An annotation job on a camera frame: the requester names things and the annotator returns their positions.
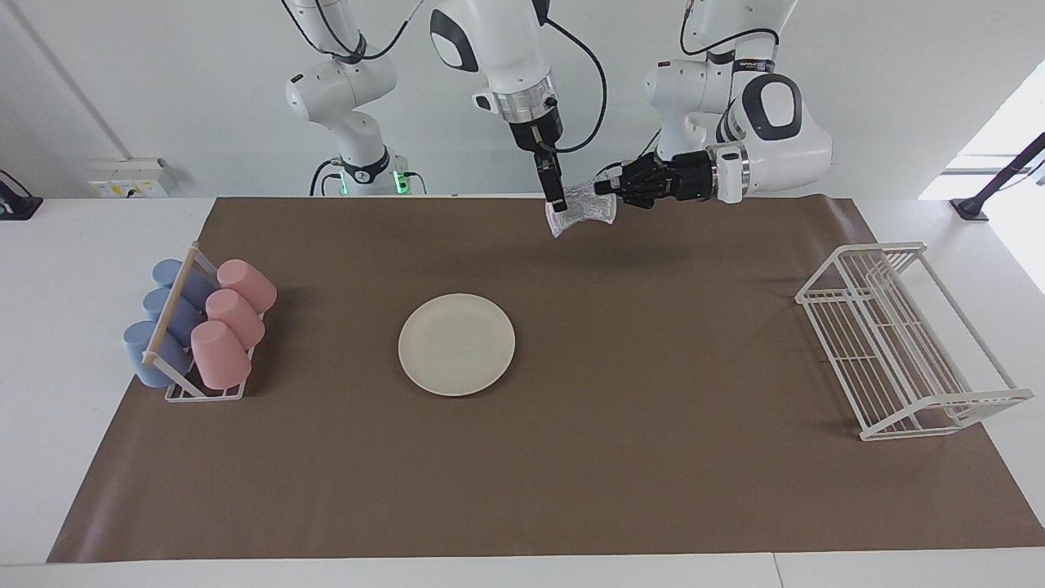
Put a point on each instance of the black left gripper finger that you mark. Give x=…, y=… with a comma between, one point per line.
x=609, y=187

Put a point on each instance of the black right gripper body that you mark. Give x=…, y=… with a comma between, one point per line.
x=539, y=131

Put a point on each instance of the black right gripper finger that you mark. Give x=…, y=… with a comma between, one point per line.
x=557, y=200

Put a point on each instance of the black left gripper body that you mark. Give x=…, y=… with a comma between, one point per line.
x=669, y=178

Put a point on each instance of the crinkly transparent plastic bag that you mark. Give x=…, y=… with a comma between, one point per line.
x=586, y=208

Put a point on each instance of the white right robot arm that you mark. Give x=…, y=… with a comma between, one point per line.
x=498, y=49

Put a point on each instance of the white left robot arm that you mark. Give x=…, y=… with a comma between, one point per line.
x=775, y=139

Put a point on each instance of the cream round plate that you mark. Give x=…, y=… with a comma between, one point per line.
x=456, y=345

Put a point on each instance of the brown table mat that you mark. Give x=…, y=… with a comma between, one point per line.
x=620, y=457

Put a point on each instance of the pink plastic cup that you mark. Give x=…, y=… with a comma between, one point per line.
x=247, y=284
x=220, y=355
x=237, y=317

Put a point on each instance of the black angled stand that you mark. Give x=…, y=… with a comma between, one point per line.
x=1000, y=180

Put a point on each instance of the blue plastic cup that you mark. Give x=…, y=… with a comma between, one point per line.
x=184, y=317
x=196, y=286
x=139, y=351

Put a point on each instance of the white power outlet box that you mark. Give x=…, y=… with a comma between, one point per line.
x=131, y=178

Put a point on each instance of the black table clamp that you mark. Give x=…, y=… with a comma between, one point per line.
x=16, y=206

